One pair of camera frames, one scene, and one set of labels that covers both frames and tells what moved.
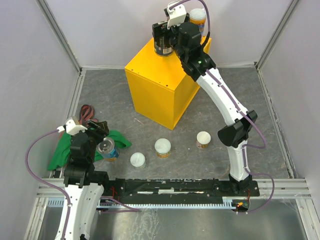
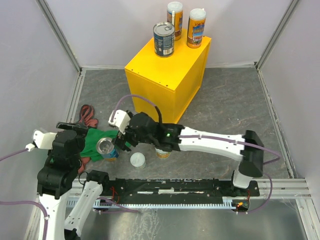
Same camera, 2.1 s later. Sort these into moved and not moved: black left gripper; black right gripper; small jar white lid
Moved: black left gripper; black right gripper
Not moved: small jar white lid
